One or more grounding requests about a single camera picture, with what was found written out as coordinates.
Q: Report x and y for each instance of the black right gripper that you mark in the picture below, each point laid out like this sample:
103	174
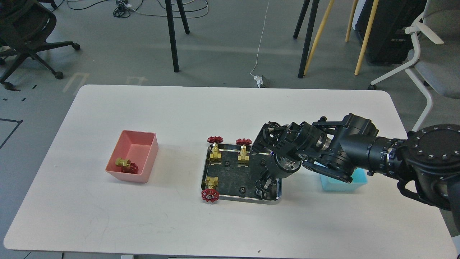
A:
269	184

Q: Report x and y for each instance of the brass valve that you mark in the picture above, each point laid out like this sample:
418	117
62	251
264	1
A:
243	157
215	156
209	192
126	166

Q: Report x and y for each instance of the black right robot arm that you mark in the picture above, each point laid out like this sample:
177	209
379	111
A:
426	164

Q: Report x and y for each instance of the blue plastic box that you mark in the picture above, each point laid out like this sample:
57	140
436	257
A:
359	179

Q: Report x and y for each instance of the pink plastic box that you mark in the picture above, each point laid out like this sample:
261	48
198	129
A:
139	148

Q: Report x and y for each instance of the metal tray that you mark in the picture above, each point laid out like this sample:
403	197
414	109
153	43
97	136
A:
233	177

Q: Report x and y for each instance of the power plug adapter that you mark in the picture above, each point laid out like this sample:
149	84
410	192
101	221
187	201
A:
261	81

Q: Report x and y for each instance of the black cabinet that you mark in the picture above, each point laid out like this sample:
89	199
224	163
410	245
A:
388	43

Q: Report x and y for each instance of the black tripod legs right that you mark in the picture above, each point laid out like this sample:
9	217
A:
308	37

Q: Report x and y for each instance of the black office chair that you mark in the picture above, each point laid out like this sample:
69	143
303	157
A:
24	27

